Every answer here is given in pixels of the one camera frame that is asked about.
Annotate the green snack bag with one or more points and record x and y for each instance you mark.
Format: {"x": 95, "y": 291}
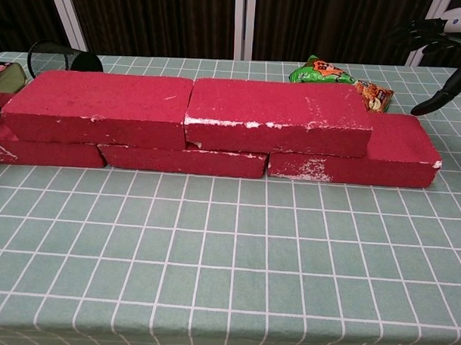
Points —
{"x": 321, "y": 73}

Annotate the dark flat package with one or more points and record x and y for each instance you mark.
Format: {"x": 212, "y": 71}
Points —
{"x": 8, "y": 77}

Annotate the red brick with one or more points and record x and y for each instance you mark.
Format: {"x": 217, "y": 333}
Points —
{"x": 405, "y": 148}
{"x": 45, "y": 154}
{"x": 185, "y": 162}
{"x": 96, "y": 99}
{"x": 274, "y": 106}

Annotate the white partition post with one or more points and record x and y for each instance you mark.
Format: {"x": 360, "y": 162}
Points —
{"x": 67, "y": 15}
{"x": 441, "y": 5}
{"x": 244, "y": 25}

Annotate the green checked tablecloth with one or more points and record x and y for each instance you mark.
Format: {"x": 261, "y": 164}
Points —
{"x": 212, "y": 255}

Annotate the black mesh pen holder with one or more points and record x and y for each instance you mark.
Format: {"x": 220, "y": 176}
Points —
{"x": 49, "y": 58}

